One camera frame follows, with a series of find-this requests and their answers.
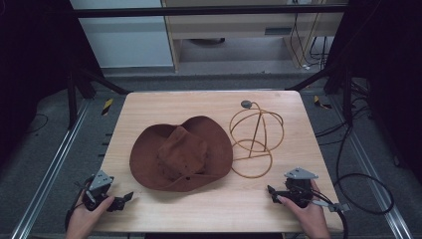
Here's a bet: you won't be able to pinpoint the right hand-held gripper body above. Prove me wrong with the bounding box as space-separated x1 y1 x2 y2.
284 166 319 210

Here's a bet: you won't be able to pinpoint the thin black floor cable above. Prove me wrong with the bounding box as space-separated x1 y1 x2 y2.
24 113 50 135

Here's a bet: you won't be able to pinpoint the white cabinet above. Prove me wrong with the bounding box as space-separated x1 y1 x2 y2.
69 0 175 70

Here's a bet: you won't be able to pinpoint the black horizontal frame bar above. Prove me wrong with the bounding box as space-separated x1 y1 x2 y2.
72 4 348 19

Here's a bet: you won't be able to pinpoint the silver metal floor rail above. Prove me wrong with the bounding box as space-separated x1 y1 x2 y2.
327 95 414 239
10 99 92 239

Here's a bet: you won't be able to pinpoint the gold wire hat stand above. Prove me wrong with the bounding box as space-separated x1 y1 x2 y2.
228 100 286 179

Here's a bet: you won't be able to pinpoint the brown felt cowboy hat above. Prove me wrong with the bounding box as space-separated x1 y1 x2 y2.
128 115 234 193

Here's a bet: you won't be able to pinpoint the black curtain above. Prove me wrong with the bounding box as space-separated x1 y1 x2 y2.
326 0 422 185
0 0 105 168

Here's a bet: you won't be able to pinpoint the person's right hand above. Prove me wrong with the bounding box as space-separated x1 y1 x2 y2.
276 180 328 232

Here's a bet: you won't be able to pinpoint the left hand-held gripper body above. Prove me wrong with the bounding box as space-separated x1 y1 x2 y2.
82 169 115 212

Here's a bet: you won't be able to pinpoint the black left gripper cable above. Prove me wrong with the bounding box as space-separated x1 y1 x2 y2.
64 175 96 231

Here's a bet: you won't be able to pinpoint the black metal stand legs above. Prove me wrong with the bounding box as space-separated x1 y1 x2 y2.
286 65 355 126
65 67 132 131

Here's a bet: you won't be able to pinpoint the black cable with grey plug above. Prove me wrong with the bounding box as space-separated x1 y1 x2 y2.
310 198 351 239

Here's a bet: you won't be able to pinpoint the person's left hand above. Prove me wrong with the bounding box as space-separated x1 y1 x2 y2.
65 189 115 233

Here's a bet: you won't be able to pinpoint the yellow black striped tape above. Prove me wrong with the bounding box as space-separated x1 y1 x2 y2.
313 95 333 111
101 98 114 117

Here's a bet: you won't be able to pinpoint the bundle of hanging cables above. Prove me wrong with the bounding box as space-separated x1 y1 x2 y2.
289 0 330 72

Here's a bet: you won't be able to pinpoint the black looped floor cable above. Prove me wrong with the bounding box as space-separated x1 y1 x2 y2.
314 123 395 216

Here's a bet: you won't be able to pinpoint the light wooden desk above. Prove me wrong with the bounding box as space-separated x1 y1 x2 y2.
160 0 347 73

